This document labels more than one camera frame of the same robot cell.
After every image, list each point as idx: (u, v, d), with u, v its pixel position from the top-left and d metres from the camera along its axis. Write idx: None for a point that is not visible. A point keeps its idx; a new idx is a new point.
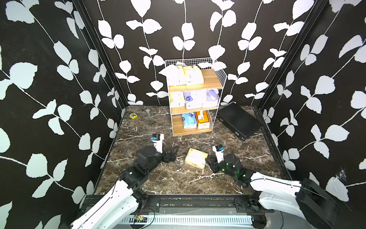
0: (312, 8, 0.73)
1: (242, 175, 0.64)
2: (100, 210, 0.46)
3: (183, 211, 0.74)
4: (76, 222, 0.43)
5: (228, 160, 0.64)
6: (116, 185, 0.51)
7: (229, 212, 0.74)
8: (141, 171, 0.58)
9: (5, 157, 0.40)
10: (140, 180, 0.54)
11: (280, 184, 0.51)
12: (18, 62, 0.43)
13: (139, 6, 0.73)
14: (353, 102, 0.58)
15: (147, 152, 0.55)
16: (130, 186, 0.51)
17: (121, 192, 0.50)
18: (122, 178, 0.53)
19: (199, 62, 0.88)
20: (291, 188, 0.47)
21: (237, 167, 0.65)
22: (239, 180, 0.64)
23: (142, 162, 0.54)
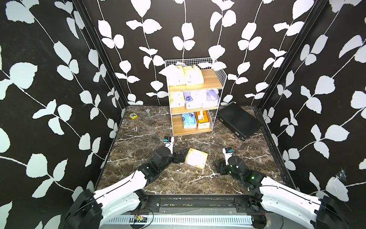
0: (312, 8, 0.73)
1: (249, 177, 0.61)
2: (120, 188, 0.49)
3: (183, 211, 0.74)
4: (97, 191, 0.46)
5: (231, 161, 0.64)
6: (136, 173, 0.57)
7: (229, 212, 0.74)
8: (155, 168, 0.64)
9: (5, 157, 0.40)
10: (154, 176, 0.60)
11: (297, 197, 0.49)
12: (18, 62, 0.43)
13: (140, 7, 0.73)
14: (353, 102, 0.58)
15: (163, 152, 0.61)
16: (146, 178, 0.57)
17: (139, 180, 0.55)
18: (140, 169, 0.59)
19: (199, 62, 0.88)
20: (310, 204, 0.45)
21: (241, 168, 0.63)
22: (246, 182, 0.61)
23: (157, 161, 0.61)
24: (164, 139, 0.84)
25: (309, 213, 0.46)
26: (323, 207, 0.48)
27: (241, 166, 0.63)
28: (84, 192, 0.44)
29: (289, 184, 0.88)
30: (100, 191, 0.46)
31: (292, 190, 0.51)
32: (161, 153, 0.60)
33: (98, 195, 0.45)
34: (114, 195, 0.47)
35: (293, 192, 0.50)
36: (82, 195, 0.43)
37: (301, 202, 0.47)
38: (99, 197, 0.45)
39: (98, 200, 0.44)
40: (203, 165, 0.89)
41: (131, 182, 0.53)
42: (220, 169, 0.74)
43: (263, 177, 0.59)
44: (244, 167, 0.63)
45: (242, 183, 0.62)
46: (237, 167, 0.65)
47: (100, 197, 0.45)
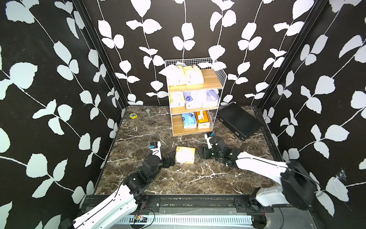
0: (312, 8, 0.73)
1: (228, 153, 0.64)
2: (102, 211, 0.48)
3: (183, 212, 0.73)
4: (77, 219, 0.45)
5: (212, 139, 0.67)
6: (120, 188, 0.54)
7: (229, 212, 0.74)
8: (144, 178, 0.62)
9: (5, 157, 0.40)
10: (143, 187, 0.58)
11: (268, 165, 0.50)
12: (19, 62, 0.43)
13: (139, 7, 0.73)
14: (353, 102, 0.58)
15: (151, 161, 0.58)
16: (132, 192, 0.54)
17: (123, 195, 0.53)
18: (126, 183, 0.56)
19: (199, 62, 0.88)
20: (277, 169, 0.47)
21: (221, 145, 0.66)
22: (225, 158, 0.64)
23: (146, 171, 0.58)
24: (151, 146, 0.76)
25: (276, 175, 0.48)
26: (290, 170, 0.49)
27: (221, 144, 0.66)
28: (67, 219, 0.44)
29: None
30: (80, 218, 0.45)
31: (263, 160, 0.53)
32: (151, 162, 0.57)
33: (78, 223, 0.44)
34: (95, 220, 0.46)
35: (264, 162, 0.52)
36: (63, 223, 0.44)
37: (271, 169, 0.49)
38: (79, 225, 0.44)
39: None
40: (193, 161, 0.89)
41: (115, 200, 0.51)
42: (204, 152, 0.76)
43: (239, 152, 0.61)
44: (223, 146, 0.66)
45: (221, 159, 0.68)
46: (216, 144, 0.68)
47: (80, 225, 0.44)
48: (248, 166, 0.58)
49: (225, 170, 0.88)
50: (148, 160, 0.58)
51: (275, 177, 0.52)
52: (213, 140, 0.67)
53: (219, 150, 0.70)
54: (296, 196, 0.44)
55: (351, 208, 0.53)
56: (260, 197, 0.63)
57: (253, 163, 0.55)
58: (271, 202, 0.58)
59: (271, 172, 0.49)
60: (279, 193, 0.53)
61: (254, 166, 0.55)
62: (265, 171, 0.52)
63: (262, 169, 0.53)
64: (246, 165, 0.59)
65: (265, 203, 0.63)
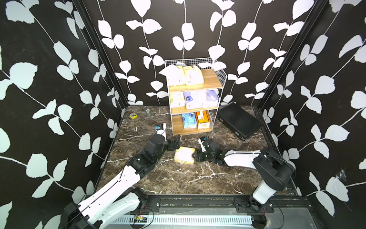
0: (312, 8, 0.73)
1: (219, 155, 0.69)
2: (108, 192, 0.45)
3: (183, 212, 0.73)
4: (83, 202, 0.42)
5: (205, 142, 0.74)
6: (124, 170, 0.51)
7: (229, 212, 0.74)
8: (148, 159, 0.58)
9: (5, 157, 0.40)
10: (147, 167, 0.53)
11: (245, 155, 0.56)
12: (19, 62, 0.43)
13: (139, 7, 0.73)
14: (353, 102, 0.58)
15: (156, 139, 0.55)
16: (137, 172, 0.51)
17: (129, 177, 0.49)
18: (129, 164, 0.52)
19: (199, 62, 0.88)
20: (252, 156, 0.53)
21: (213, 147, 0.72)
22: (216, 159, 0.70)
23: (151, 150, 0.54)
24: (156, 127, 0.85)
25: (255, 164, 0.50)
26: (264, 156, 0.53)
27: (213, 145, 0.72)
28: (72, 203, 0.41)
29: (290, 184, 0.88)
30: (85, 202, 0.42)
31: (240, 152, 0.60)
32: (156, 140, 0.54)
33: (84, 207, 0.41)
34: (101, 202, 0.43)
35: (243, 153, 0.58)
36: (67, 208, 0.40)
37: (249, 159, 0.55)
38: (85, 208, 0.41)
39: (84, 213, 0.40)
40: (192, 161, 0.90)
41: (121, 182, 0.48)
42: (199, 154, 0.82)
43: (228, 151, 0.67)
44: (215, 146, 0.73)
45: (213, 159, 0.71)
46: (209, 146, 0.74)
47: (86, 208, 0.41)
48: (233, 163, 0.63)
49: (225, 170, 0.88)
50: (153, 139, 0.54)
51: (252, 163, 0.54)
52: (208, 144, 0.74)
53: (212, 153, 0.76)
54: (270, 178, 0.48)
55: (351, 208, 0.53)
56: (256, 194, 0.64)
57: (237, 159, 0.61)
58: (266, 197, 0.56)
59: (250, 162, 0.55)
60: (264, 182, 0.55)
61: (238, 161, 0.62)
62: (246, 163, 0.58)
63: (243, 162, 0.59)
64: (232, 163, 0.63)
65: (263, 200, 0.63)
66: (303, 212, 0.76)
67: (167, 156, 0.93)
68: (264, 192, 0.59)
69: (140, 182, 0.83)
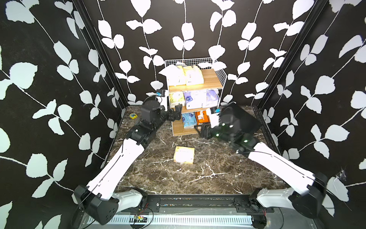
0: (312, 8, 0.73)
1: (241, 140, 0.53)
2: (115, 168, 0.43)
3: (183, 212, 0.73)
4: (91, 183, 0.40)
5: (225, 120, 0.53)
6: (125, 144, 0.47)
7: (229, 212, 0.74)
8: (147, 128, 0.53)
9: (5, 157, 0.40)
10: (147, 135, 0.49)
11: (292, 171, 0.44)
12: (18, 62, 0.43)
13: (139, 7, 0.73)
14: (353, 102, 0.58)
15: (152, 106, 0.48)
16: (139, 142, 0.47)
17: (131, 149, 0.46)
18: (129, 136, 0.48)
19: (199, 62, 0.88)
20: (302, 178, 0.42)
21: (235, 128, 0.53)
22: (236, 143, 0.54)
23: (147, 117, 0.49)
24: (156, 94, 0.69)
25: (300, 187, 0.43)
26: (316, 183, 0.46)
27: (236, 127, 0.53)
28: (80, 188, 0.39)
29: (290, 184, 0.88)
30: (94, 182, 0.40)
31: (286, 161, 0.46)
32: (150, 108, 0.48)
33: (93, 186, 0.40)
34: (110, 179, 0.41)
35: (289, 165, 0.45)
36: (77, 191, 0.39)
37: (294, 177, 0.43)
38: (95, 188, 0.40)
39: (95, 191, 0.39)
40: (192, 161, 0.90)
41: (124, 155, 0.45)
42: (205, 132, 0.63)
43: (259, 144, 0.51)
44: (237, 129, 0.54)
45: (232, 145, 0.56)
46: (231, 127, 0.55)
47: (96, 187, 0.40)
48: (264, 161, 0.50)
49: (225, 170, 0.88)
50: (147, 106, 0.48)
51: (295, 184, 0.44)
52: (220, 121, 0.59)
53: (231, 133, 0.57)
54: (302, 205, 0.44)
55: (351, 208, 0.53)
56: (261, 198, 0.63)
57: (273, 162, 0.47)
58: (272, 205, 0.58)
59: (294, 181, 0.44)
60: (281, 196, 0.52)
61: (273, 165, 0.47)
62: (286, 174, 0.45)
63: (282, 171, 0.46)
64: (263, 160, 0.50)
65: (265, 204, 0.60)
66: None
67: (167, 156, 0.94)
68: (274, 201, 0.57)
69: (140, 182, 0.83)
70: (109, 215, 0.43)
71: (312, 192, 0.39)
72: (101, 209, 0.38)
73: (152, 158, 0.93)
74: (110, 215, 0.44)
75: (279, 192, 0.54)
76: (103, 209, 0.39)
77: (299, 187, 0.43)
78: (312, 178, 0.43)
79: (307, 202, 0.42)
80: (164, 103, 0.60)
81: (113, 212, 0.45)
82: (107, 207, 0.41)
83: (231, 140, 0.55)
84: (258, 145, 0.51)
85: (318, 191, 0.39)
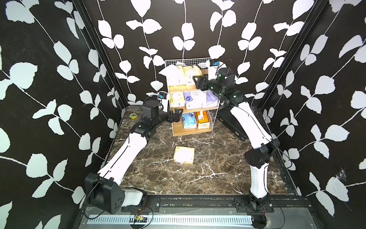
0: (312, 9, 0.73)
1: (230, 94, 0.56)
2: (123, 156, 0.46)
3: (183, 211, 0.74)
4: (102, 170, 0.43)
5: (222, 71, 0.55)
6: (130, 137, 0.52)
7: (229, 212, 0.74)
8: (149, 124, 0.59)
9: (5, 157, 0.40)
10: (150, 130, 0.55)
11: (257, 131, 0.52)
12: (18, 62, 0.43)
13: (140, 7, 0.73)
14: (353, 102, 0.58)
15: (150, 104, 0.55)
16: (143, 135, 0.53)
17: (137, 140, 0.51)
18: (133, 131, 0.53)
19: (199, 62, 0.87)
20: (262, 138, 0.51)
21: (228, 82, 0.56)
22: (225, 96, 0.57)
23: (148, 114, 0.56)
24: (157, 96, 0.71)
25: (257, 143, 0.52)
26: (270, 145, 0.56)
27: (230, 79, 0.56)
28: (92, 174, 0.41)
29: (290, 184, 0.88)
30: (104, 169, 0.43)
31: (257, 122, 0.53)
32: (150, 105, 0.54)
33: (105, 172, 0.42)
34: (120, 165, 0.44)
35: (257, 126, 0.53)
36: (88, 178, 0.41)
37: (256, 136, 0.52)
38: (106, 173, 0.42)
39: (107, 176, 0.42)
40: (192, 161, 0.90)
41: (130, 146, 0.49)
42: (201, 84, 0.66)
43: (242, 102, 0.56)
44: (232, 81, 0.57)
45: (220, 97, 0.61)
46: (225, 79, 0.57)
47: (107, 173, 0.42)
48: (240, 119, 0.57)
49: (225, 170, 0.88)
50: (147, 104, 0.54)
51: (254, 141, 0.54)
52: (216, 72, 0.68)
53: (223, 86, 0.60)
54: (249, 155, 0.57)
55: (351, 208, 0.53)
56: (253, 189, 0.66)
57: (248, 120, 0.54)
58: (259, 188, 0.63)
59: (255, 139, 0.53)
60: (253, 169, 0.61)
61: (246, 122, 0.55)
62: (250, 131, 0.54)
63: (249, 128, 0.54)
64: (239, 117, 0.57)
65: (259, 192, 0.64)
66: (303, 211, 0.76)
67: (167, 156, 0.94)
68: (255, 180, 0.63)
69: (140, 182, 0.83)
70: (118, 205, 0.45)
71: (261, 148, 0.49)
72: (114, 193, 0.41)
73: (153, 158, 0.93)
74: (118, 205, 0.45)
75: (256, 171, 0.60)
76: (115, 194, 0.42)
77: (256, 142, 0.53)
78: (269, 140, 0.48)
79: (254, 154, 0.54)
80: (164, 105, 0.67)
81: (121, 202, 0.46)
82: (118, 193, 0.43)
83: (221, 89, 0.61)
84: (243, 104, 0.56)
85: (266, 148, 0.50)
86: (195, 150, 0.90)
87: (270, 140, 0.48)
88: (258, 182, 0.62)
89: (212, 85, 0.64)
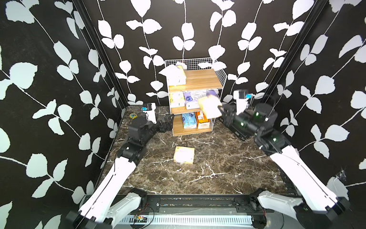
0: (312, 9, 0.73)
1: (269, 136, 0.47)
2: (108, 188, 0.43)
3: (183, 212, 0.73)
4: (84, 206, 0.40)
5: (260, 109, 0.45)
6: (116, 162, 0.48)
7: (229, 212, 0.74)
8: (137, 143, 0.55)
9: (5, 157, 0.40)
10: (140, 151, 0.51)
11: (313, 185, 0.40)
12: (18, 62, 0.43)
13: (139, 6, 0.73)
14: (353, 102, 0.58)
15: (138, 122, 0.50)
16: (131, 160, 0.48)
17: (122, 166, 0.47)
18: (120, 155, 0.49)
19: (199, 62, 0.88)
20: (325, 198, 0.39)
21: (269, 122, 0.45)
22: (263, 138, 0.48)
23: (135, 135, 0.50)
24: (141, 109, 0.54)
25: (319, 205, 0.39)
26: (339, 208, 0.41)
27: (271, 121, 0.45)
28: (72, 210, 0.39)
29: (290, 184, 0.88)
30: (86, 205, 0.40)
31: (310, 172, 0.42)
32: (137, 124, 0.49)
33: (86, 209, 0.39)
34: (104, 200, 0.41)
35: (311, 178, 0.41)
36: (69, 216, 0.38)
37: (314, 193, 0.40)
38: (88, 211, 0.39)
39: (89, 215, 0.38)
40: (192, 161, 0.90)
41: (116, 174, 0.45)
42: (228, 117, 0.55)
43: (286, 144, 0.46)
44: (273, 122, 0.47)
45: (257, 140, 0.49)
46: (266, 121, 0.46)
47: (89, 210, 0.39)
48: (286, 168, 0.46)
49: (225, 170, 0.88)
50: (134, 123, 0.50)
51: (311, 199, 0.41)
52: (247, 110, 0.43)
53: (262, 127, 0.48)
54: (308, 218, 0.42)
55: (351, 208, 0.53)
56: (263, 198, 0.63)
57: (299, 171, 0.42)
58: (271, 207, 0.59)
59: (313, 198, 0.40)
60: (285, 202, 0.51)
61: (296, 174, 0.43)
62: (304, 186, 0.42)
63: (301, 181, 0.42)
64: (285, 167, 0.46)
65: (265, 205, 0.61)
66: None
67: (167, 156, 0.93)
68: (276, 204, 0.57)
69: (140, 182, 0.83)
70: None
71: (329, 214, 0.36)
72: None
73: (153, 158, 0.93)
74: None
75: (284, 199, 0.53)
76: None
77: (316, 203, 0.40)
78: (336, 202, 0.41)
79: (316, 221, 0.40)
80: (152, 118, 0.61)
81: None
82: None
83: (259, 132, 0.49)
84: (287, 148, 0.45)
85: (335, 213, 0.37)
86: (195, 150, 0.90)
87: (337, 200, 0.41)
88: (276, 207, 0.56)
89: (242, 120, 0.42)
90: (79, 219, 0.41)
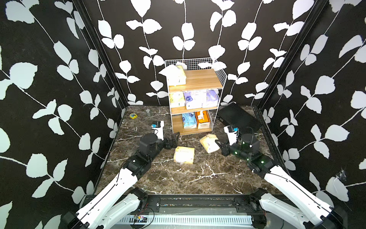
0: (312, 9, 0.73)
1: (258, 160, 0.56)
2: (106, 197, 0.45)
3: (183, 212, 0.73)
4: (81, 210, 0.42)
5: (246, 139, 0.57)
6: (120, 173, 0.50)
7: (229, 212, 0.74)
8: (144, 159, 0.57)
9: (5, 157, 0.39)
10: (144, 167, 0.53)
11: (306, 197, 0.44)
12: (18, 62, 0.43)
13: (139, 6, 0.73)
14: (353, 102, 0.58)
15: (149, 139, 0.53)
16: (135, 173, 0.51)
17: (127, 180, 0.49)
18: (126, 167, 0.52)
19: (199, 62, 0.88)
20: (318, 208, 0.42)
21: (254, 149, 0.57)
22: (253, 163, 0.56)
23: (144, 150, 0.53)
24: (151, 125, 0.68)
25: (315, 217, 0.42)
26: (332, 216, 0.44)
27: (255, 147, 0.56)
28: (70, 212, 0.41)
29: None
30: (83, 210, 0.42)
31: (302, 188, 0.46)
32: (147, 141, 0.52)
33: (82, 214, 0.41)
34: (100, 207, 0.42)
35: (304, 192, 0.45)
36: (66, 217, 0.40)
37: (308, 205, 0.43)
38: (84, 215, 0.41)
39: (83, 220, 0.40)
40: (192, 161, 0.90)
41: (118, 185, 0.47)
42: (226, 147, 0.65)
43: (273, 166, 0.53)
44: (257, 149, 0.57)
45: (249, 164, 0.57)
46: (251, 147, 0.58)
47: (86, 215, 0.41)
48: (279, 185, 0.51)
49: (225, 170, 0.88)
50: (145, 139, 0.53)
51: (310, 213, 0.43)
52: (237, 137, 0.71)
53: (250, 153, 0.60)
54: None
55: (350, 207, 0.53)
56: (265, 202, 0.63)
57: (290, 188, 0.47)
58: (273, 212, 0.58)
59: (309, 210, 0.43)
60: (293, 215, 0.51)
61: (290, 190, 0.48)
62: (299, 201, 0.46)
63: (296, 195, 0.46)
64: (278, 183, 0.51)
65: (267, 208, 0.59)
66: None
67: (167, 156, 0.93)
68: (281, 213, 0.56)
69: (140, 182, 0.83)
70: None
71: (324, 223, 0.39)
72: None
73: None
74: None
75: (291, 210, 0.52)
76: None
77: (313, 215, 0.42)
78: (329, 211, 0.44)
79: None
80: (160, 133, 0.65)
81: None
82: None
83: (249, 158, 0.58)
84: (274, 168, 0.52)
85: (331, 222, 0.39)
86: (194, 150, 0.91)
87: (330, 210, 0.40)
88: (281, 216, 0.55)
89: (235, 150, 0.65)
90: (75, 221, 0.44)
